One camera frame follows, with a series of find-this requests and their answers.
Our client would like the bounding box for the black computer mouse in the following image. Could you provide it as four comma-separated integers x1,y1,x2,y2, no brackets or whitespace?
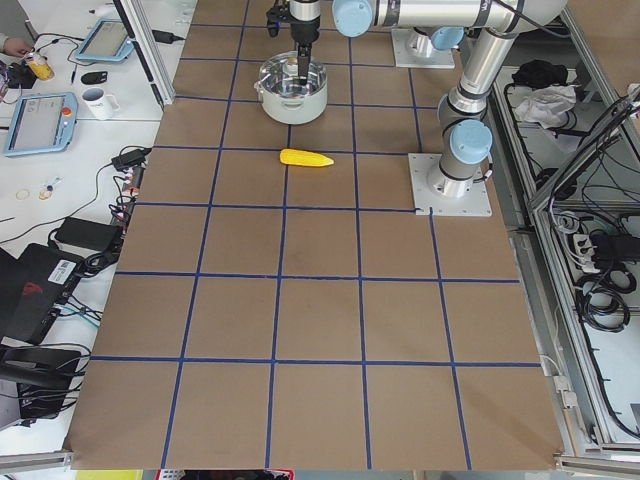
80,71,108,85

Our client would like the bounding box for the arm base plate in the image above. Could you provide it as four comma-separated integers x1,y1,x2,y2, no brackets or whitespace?
408,153,492,217
391,27,464,69

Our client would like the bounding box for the white mug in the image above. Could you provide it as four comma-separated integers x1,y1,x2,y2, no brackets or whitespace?
81,87,120,120

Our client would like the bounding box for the aluminium frame post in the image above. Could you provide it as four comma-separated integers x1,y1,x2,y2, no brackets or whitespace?
113,0,175,109

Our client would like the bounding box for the blue teach pendant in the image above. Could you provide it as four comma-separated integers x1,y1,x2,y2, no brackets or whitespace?
74,19,134,63
3,92,78,157

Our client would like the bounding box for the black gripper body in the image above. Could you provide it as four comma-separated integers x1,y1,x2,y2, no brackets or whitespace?
289,0,321,45

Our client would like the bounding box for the coiled black cable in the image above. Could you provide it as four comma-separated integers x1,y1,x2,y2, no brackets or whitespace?
574,269,632,332

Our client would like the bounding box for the brown grid table mat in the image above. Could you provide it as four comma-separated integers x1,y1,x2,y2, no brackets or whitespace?
66,1,562,470

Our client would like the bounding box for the yellow plastic corn cob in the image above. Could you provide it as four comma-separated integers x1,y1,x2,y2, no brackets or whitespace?
279,148,334,168

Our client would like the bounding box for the far blue teach pendant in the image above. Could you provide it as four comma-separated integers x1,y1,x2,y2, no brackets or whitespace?
74,19,134,63

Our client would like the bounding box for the black power adapter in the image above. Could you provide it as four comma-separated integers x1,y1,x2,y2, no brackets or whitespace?
111,148,152,171

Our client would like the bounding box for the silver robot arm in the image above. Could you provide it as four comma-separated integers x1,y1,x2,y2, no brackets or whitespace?
428,1,566,198
332,1,566,95

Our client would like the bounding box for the near blue teach pendant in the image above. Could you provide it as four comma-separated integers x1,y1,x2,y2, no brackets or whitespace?
3,92,78,157

